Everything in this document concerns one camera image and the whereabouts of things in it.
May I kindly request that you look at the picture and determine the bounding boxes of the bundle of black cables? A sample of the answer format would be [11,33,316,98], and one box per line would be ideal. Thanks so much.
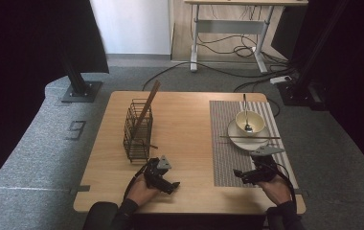
[197,33,288,65]

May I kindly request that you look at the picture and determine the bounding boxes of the grey floor socket plate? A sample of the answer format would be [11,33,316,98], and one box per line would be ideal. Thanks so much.
[64,120,87,142]

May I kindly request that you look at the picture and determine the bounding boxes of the right hand-held gripper black cable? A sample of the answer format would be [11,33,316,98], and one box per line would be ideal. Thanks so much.
[275,162,298,213]

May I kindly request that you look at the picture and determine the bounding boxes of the cream ceramic plate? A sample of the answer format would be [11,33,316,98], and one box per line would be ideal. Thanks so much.
[227,118,271,151]

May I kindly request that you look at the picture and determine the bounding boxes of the metal spoon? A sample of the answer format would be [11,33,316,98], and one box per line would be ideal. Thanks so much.
[241,93,254,134]

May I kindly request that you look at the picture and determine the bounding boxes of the cream ceramic bowl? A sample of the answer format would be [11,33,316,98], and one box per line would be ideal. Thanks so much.
[235,109,266,139]

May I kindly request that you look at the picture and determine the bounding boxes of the person's right hand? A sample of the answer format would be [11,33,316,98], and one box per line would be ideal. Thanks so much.
[257,175,293,206]

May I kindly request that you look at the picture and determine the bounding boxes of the black curtain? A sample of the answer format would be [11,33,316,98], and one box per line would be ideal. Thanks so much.
[270,0,364,183]
[0,0,110,199]

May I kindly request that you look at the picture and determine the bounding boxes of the white desk with grey legs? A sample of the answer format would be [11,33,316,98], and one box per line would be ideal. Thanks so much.
[183,0,308,75]

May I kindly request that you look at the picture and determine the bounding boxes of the black metal stand with base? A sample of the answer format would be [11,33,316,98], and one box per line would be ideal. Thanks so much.
[277,0,352,111]

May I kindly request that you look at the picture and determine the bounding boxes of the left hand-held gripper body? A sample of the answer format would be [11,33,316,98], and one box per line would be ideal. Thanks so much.
[143,155,173,190]

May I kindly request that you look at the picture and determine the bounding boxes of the left hand-held gripper black cable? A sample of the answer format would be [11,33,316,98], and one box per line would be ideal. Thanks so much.
[122,161,151,199]

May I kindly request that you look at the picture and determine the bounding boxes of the brown wooden spatula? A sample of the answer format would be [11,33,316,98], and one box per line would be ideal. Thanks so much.
[131,80,162,142]

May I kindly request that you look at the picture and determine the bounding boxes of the white power strip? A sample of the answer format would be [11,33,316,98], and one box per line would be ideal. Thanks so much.
[269,75,293,85]

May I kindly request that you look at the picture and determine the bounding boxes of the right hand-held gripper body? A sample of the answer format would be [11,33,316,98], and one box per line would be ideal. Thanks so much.
[248,145,285,185]

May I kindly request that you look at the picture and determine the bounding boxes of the looped black floor cable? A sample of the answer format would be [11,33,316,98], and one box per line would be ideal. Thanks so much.
[233,80,282,118]

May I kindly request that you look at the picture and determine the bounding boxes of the black stand base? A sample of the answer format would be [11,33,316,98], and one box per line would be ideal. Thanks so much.
[59,52,103,104]

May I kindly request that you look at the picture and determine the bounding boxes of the hand-held gripper black cable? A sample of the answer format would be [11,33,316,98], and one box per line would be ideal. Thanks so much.
[122,161,151,199]
[275,162,298,213]

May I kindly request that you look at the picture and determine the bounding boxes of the person's left hand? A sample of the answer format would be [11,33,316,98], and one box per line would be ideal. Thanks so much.
[126,175,159,206]

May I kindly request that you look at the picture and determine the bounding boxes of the person's dark clothed knee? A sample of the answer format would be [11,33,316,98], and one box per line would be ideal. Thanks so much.
[82,200,121,230]

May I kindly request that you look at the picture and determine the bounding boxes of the long black floor cable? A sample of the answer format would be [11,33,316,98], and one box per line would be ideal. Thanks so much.
[142,61,296,92]

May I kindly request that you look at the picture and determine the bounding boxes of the dark wire cutlery basket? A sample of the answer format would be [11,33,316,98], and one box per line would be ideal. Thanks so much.
[123,98,154,163]

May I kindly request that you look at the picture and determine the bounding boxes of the grey striped woven placemat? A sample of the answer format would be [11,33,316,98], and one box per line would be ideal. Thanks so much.
[209,100,300,190]

